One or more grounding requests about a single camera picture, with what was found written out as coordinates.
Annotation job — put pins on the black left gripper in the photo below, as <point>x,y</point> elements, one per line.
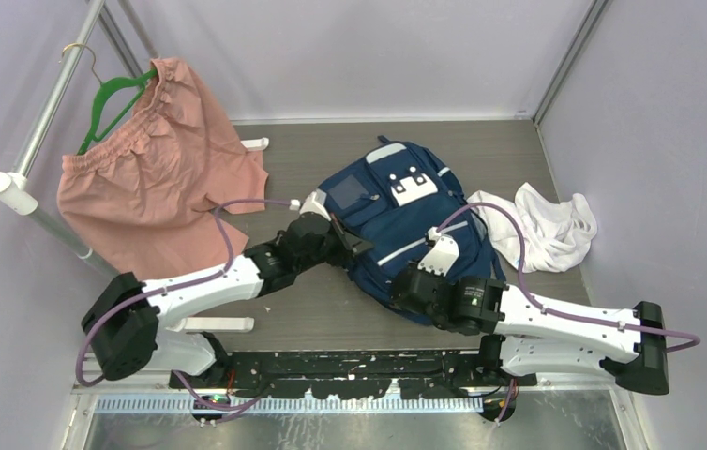
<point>348,245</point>

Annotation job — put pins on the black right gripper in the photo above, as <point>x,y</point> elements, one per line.
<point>433,274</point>

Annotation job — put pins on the navy blue student backpack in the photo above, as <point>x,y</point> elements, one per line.
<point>391,197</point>

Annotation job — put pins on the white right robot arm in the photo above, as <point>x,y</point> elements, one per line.
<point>520,338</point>

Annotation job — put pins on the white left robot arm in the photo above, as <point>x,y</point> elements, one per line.
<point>129,327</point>

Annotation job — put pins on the white cloth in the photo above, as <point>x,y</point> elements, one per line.
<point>557,235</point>

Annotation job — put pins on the pink cloth garment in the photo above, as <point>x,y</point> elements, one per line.
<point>143,199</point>

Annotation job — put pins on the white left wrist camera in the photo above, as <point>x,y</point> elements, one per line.
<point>312,204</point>

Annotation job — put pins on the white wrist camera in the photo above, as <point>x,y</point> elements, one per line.
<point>312,204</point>
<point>443,253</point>

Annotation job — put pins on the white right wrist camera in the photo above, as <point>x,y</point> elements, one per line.
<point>443,253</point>

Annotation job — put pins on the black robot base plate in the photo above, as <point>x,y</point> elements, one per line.
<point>418,374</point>

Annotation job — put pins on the white slotted cable duct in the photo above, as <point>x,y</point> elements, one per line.
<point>184,403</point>

